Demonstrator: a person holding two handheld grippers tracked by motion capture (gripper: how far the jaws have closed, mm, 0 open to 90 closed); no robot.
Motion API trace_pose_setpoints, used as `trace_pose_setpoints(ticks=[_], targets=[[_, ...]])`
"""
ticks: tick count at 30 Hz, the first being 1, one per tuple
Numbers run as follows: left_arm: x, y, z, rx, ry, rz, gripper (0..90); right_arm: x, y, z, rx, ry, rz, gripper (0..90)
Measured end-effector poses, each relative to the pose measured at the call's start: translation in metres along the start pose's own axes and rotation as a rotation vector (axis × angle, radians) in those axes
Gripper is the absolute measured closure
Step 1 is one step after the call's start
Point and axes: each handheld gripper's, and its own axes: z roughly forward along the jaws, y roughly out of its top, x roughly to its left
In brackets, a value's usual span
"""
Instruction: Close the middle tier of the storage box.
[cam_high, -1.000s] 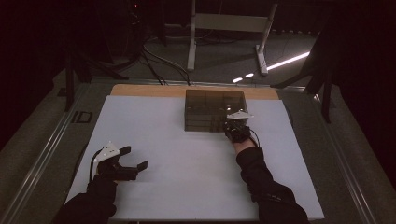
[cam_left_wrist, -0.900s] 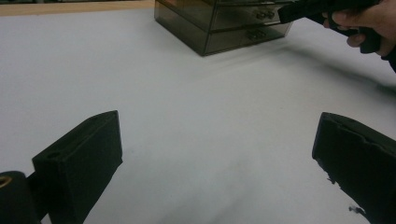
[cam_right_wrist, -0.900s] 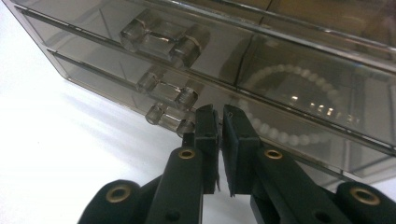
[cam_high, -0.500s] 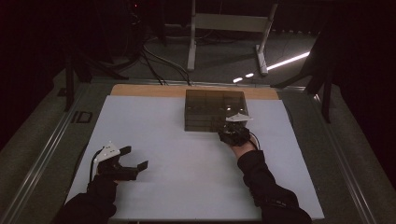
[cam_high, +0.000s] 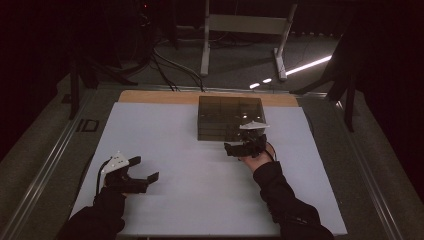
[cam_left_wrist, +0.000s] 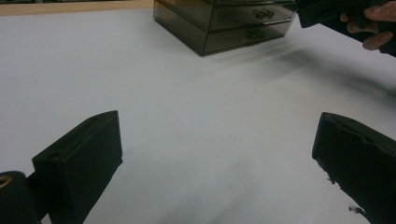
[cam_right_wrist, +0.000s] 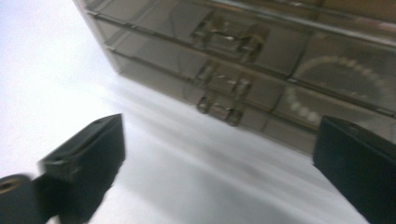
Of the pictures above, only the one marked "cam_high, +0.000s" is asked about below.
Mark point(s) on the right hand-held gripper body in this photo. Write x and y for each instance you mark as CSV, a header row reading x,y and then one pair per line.
x,y
250,146

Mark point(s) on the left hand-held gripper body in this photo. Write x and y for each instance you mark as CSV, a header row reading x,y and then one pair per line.
x,y
115,165

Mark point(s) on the clear plastic drawer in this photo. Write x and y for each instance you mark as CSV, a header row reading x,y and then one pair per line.
x,y
213,138

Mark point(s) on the smoky plastic drawer box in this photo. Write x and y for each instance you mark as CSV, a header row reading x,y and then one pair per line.
x,y
220,111

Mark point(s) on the person's right hand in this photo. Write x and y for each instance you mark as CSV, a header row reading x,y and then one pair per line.
x,y
258,163

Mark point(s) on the person's left hand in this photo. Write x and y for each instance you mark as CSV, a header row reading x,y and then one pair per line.
x,y
128,194

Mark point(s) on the white table sheet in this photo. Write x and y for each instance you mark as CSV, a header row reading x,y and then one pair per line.
x,y
200,193

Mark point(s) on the black stand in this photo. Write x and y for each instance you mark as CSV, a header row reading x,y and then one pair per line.
x,y
349,106
74,90

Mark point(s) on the white metal stand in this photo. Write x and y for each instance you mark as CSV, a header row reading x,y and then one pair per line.
x,y
246,24

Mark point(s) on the metal frame rail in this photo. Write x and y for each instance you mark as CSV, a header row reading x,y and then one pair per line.
x,y
366,173
43,176

